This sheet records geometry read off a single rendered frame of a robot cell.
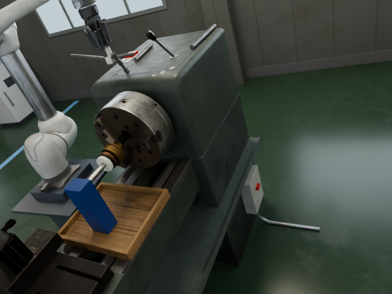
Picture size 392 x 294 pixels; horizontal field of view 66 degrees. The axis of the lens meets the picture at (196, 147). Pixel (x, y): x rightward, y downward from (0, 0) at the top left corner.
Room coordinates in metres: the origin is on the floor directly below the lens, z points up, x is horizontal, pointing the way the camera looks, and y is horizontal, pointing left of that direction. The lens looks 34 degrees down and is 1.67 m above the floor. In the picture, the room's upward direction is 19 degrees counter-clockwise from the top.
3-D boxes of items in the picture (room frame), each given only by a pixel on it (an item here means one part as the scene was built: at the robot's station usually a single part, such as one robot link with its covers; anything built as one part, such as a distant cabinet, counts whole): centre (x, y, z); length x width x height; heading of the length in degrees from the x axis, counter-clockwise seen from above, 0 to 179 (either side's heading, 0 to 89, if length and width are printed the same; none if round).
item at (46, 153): (1.49, 0.77, 0.97); 0.18 x 0.16 x 0.22; 166
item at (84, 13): (1.37, 0.23, 1.52); 0.08 x 0.07 x 0.09; 145
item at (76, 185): (0.87, 0.43, 1.00); 0.08 x 0.06 x 0.23; 55
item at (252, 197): (1.29, -0.38, 0.22); 0.42 x 0.18 x 0.44; 55
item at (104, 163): (0.94, 0.38, 1.08); 0.13 x 0.07 x 0.07; 145
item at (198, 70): (1.49, 0.02, 1.06); 0.59 x 0.48 x 0.39; 145
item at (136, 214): (0.91, 0.39, 0.89); 0.36 x 0.30 x 0.04; 55
